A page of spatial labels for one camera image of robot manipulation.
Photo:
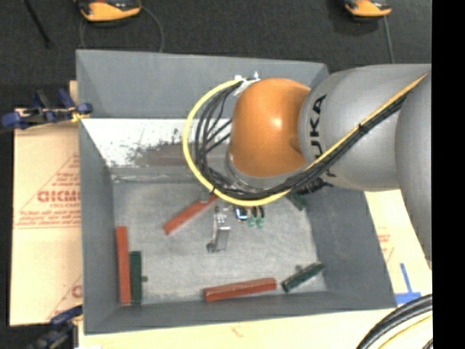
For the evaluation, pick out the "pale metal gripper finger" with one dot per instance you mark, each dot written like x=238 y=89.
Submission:
x=223 y=238
x=214 y=235

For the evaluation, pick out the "red-brown flat block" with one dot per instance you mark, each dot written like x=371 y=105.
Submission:
x=239 y=289
x=187 y=214
x=123 y=264

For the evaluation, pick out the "grey metal bin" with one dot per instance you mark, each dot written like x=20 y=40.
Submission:
x=181 y=260

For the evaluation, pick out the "dark green flat block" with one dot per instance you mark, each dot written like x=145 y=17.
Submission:
x=135 y=276
x=302 y=277

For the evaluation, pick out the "brown cardboard board, red print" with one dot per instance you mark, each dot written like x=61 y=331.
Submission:
x=43 y=180

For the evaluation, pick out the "black cylinder on white bracket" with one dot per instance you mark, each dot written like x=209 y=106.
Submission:
x=314 y=187

